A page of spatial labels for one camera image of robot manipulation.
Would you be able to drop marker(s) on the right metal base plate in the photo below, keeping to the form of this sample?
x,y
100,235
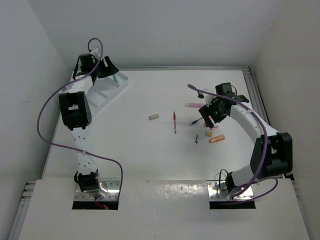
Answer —
x,y
215,194

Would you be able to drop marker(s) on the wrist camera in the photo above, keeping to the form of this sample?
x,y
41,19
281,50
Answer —
x,y
96,52
208,98

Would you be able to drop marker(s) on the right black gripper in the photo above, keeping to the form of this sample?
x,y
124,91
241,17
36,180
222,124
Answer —
x,y
204,114

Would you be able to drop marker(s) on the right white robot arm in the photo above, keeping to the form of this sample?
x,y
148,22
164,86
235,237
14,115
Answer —
x,y
272,152

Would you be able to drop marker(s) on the yellow eraser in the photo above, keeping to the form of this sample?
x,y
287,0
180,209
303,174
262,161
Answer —
x,y
208,133

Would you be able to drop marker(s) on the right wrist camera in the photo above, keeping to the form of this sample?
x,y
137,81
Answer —
x,y
208,98

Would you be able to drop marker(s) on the white compartment tray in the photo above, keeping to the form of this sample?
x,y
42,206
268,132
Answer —
x,y
100,93

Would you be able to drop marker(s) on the orange highlighter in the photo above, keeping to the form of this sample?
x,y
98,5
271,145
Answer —
x,y
216,139

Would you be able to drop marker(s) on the green highlighter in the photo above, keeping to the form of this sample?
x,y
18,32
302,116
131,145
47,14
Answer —
x,y
115,78

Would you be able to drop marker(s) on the purple pink highlighter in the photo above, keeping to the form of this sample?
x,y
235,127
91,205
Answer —
x,y
194,105

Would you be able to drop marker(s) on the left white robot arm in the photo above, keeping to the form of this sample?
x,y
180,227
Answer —
x,y
77,117

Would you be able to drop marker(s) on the white eraser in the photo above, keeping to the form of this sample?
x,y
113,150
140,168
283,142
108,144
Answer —
x,y
153,117

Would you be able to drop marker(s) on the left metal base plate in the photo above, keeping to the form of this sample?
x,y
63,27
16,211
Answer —
x,y
108,192

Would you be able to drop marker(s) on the blue pen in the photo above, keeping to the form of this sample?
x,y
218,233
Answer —
x,y
195,121

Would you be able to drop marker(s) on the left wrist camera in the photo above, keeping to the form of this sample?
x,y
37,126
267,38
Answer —
x,y
96,52

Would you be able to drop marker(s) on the red pen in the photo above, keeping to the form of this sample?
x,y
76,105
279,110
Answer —
x,y
174,122

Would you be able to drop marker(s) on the metal base plate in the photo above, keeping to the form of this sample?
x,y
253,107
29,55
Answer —
x,y
215,194
108,192

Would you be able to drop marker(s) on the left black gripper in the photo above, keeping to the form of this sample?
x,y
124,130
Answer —
x,y
110,70

